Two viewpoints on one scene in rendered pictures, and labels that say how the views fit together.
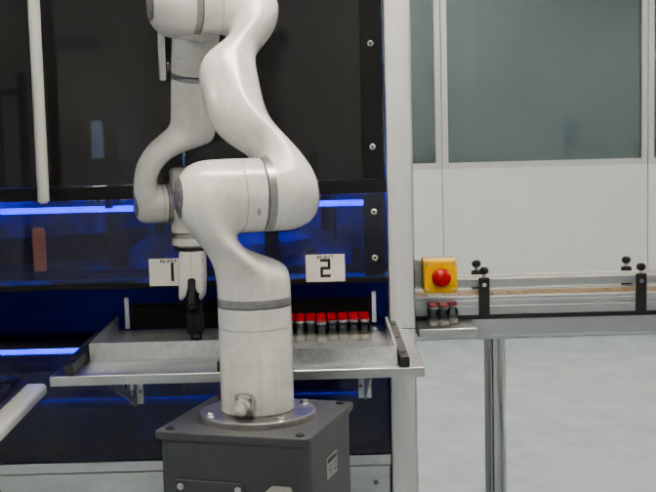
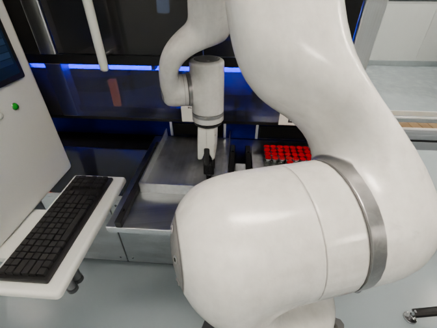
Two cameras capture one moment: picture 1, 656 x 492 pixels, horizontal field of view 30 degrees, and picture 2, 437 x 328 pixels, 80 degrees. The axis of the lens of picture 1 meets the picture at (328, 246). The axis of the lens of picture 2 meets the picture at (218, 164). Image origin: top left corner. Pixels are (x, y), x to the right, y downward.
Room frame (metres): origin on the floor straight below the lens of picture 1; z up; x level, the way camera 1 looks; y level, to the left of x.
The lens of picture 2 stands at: (1.81, 0.19, 1.41)
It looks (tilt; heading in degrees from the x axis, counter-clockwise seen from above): 36 degrees down; 5
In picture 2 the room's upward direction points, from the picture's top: straight up
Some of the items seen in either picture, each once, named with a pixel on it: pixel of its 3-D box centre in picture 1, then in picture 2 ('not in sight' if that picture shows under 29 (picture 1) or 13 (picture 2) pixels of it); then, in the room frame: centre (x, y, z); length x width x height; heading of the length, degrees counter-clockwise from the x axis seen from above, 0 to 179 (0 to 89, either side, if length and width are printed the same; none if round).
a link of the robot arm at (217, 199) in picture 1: (232, 232); (266, 269); (1.97, 0.15, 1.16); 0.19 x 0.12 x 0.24; 108
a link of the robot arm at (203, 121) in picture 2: (192, 239); (208, 114); (2.45, 0.27, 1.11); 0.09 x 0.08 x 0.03; 0
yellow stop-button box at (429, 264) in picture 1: (438, 274); not in sight; (2.67, -0.24, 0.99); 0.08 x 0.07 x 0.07; 0
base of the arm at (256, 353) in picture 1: (256, 360); not in sight; (1.98, 0.12, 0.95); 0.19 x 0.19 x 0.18
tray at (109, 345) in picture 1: (165, 335); (191, 157); (2.55, 0.35, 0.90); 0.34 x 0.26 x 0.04; 0
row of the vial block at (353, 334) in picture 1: (327, 329); (291, 163); (2.53, 0.01, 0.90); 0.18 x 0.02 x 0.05; 90
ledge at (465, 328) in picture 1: (444, 327); not in sight; (2.71, -0.26, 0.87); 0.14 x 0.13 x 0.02; 0
